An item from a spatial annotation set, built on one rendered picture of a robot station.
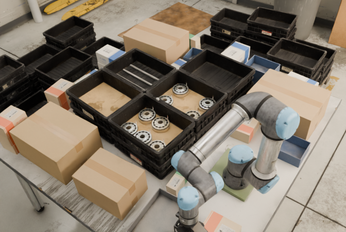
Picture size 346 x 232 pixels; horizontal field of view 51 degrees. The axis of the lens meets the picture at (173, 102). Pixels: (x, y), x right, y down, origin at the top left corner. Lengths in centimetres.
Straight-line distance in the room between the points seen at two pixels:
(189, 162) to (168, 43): 138
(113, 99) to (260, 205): 108
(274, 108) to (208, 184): 39
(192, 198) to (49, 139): 103
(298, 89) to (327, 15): 252
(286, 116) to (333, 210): 155
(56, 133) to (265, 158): 113
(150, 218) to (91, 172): 38
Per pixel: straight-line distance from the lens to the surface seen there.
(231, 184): 194
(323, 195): 295
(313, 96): 227
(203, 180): 138
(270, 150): 159
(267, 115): 145
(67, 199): 206
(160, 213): 185
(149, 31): 281
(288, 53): 333
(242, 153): 181
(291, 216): 279
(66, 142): 205
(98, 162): 195
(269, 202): 197
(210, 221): 180
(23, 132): 219
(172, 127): 209
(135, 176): 186
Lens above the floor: 233
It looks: 42 degrees down
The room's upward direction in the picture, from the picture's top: 4 degrees counter-clockwise
